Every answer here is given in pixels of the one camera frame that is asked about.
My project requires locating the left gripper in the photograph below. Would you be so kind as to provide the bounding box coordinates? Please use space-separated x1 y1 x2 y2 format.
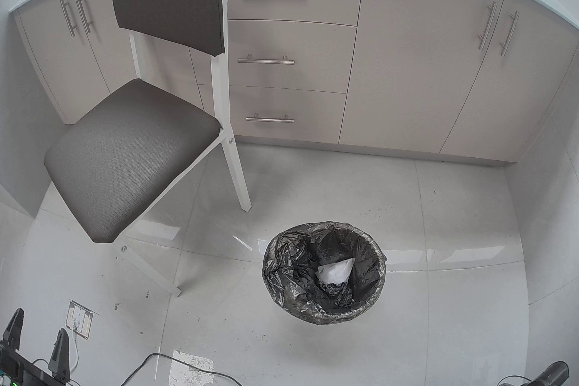
0 308 71 386

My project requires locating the black plastic bag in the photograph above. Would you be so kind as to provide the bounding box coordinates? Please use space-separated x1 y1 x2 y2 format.
262 220 389 325

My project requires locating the white paper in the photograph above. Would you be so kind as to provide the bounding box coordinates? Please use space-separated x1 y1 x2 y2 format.
317 258 356 285

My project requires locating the beige cabinet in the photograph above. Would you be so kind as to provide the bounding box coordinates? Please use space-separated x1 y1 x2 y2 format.
7 0 579 164

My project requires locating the white cable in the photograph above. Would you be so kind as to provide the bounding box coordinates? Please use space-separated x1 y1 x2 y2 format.
67 316 86 378

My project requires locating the black cable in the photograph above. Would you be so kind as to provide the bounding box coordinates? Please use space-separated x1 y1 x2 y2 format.
497 372 531 386
120 353 236 386

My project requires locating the grey chair with white frame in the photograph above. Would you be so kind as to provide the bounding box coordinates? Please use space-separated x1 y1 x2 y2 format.
44 0 252 297

